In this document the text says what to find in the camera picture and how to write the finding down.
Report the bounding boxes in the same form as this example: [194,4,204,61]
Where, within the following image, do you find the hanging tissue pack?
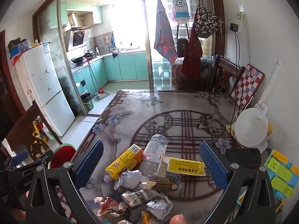
[172,0,190,24]

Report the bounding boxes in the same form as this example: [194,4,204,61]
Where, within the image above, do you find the red and blue plastic bag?
[10,49,24,66]

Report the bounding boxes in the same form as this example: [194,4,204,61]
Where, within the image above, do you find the brown small box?
[142,177,179,191]

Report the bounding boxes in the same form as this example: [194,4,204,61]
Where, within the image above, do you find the plaid hanging towel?
[153,0,178,66]

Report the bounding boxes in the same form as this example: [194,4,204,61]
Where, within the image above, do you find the black hanging pouch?
[176,38,188,57]

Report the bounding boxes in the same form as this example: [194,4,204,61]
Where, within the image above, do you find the yellow drink carton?
[105,143,144,180]

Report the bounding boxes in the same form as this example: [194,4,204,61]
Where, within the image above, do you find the yellow and white box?
[156,156,206,178]

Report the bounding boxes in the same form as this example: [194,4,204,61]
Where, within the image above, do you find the steel range hood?
[61,12,93,52]

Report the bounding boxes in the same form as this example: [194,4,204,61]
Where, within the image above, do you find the teal wall cabinets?
[58,3,103,27]

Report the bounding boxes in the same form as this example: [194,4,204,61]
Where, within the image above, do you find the white wall plug device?
[236,4,245,32]

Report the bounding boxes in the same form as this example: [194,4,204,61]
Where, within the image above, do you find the yellow toy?
[33,120,49,144]

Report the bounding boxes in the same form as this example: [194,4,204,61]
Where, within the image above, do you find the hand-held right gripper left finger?
[25,139,104,224]

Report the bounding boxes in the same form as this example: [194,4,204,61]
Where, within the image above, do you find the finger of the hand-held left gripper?
[5,150,30,168]
[22,149,55,171]

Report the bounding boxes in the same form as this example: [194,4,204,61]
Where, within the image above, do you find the crumpled white paper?
[146,192,174,220]
[114,170,143,190]

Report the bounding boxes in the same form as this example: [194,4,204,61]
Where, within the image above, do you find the teal base cabinets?
[72,52,150,96]

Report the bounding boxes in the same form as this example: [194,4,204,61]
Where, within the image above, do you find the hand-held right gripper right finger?
[199,141,276,224]

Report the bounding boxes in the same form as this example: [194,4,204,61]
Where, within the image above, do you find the red bin with green rim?
[50,143,77,169]

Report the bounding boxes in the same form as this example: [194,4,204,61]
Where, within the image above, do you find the red and white crumpled wrapper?
[94,196,128,217]

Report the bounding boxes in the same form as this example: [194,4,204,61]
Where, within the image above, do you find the black and white lettered bag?
[193,7,223,38]

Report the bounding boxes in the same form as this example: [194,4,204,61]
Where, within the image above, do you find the dark red hanging garment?
[180,3,203,80]

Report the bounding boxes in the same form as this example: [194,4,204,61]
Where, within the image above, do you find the dark cloth bundle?
[8,38,23,52]

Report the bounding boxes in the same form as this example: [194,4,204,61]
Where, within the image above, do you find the white round desk fan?
[234,60,282,155]

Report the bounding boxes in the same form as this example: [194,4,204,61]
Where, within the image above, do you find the red handled mop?
[84,55,110,99]

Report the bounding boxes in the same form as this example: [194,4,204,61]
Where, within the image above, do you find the white refrigerator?
[14,42,75,137]

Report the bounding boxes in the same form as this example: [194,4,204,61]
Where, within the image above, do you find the clear plastic bottle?
[140,134,169,178]

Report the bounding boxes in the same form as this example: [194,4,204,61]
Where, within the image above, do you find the yellow small packet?
[141,211,159,224]

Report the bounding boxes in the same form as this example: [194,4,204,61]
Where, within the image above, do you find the person's right hand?
[169,214,187,224]

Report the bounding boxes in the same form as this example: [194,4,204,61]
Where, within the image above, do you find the black cable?
[231,29,242,136]

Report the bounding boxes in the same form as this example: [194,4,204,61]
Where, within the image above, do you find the checkered seat cushion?
[230,64,265,110]

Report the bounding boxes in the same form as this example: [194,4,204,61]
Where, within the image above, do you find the carved wooden chair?
[5,100,63,167]

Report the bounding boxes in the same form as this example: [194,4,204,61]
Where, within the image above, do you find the black kitchen waste bin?
[81,93,94,112]

